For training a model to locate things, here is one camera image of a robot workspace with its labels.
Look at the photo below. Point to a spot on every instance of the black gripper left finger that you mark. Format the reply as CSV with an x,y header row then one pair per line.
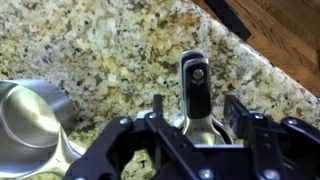
x,y
114,148

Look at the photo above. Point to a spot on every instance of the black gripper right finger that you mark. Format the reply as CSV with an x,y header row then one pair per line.
x,y
288,150

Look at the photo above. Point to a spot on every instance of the medium steel measuring cup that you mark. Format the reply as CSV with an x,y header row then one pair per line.
x,y
35,120

